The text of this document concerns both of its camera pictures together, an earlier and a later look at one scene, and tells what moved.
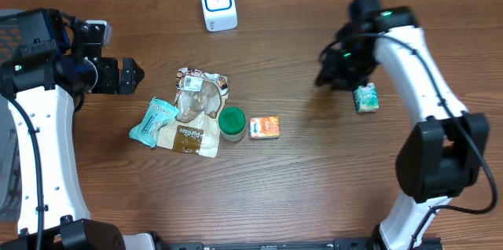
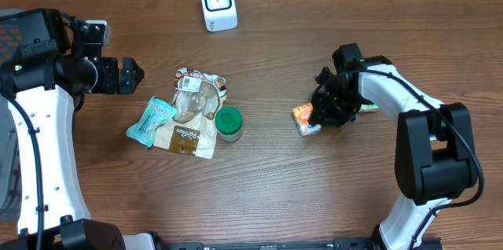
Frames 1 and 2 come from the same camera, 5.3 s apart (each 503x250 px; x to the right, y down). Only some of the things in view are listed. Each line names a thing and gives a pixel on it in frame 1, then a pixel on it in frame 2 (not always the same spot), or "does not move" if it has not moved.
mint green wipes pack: x=159 y=112 does not move
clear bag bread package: x=200 y=98 does not move
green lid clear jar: x=232 y=123 does not move
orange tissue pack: x=265 y=127 → x=301 y=115
